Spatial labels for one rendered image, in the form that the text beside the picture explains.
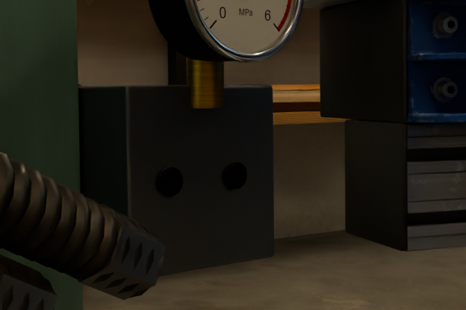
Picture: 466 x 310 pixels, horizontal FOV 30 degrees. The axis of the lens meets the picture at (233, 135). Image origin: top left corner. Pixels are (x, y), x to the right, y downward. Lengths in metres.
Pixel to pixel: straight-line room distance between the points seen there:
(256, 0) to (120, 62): 2.78
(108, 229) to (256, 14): 0.13
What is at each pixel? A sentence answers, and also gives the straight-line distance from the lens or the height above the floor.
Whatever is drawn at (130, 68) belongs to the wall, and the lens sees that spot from 3.15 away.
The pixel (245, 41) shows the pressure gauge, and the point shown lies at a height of 0.64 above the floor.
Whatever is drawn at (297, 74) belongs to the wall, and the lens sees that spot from 3.57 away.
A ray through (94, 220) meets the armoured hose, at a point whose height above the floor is 0.58.
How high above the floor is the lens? 0.62
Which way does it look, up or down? 3 degrees down
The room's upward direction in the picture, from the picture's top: 1 degrees counter-clockwise
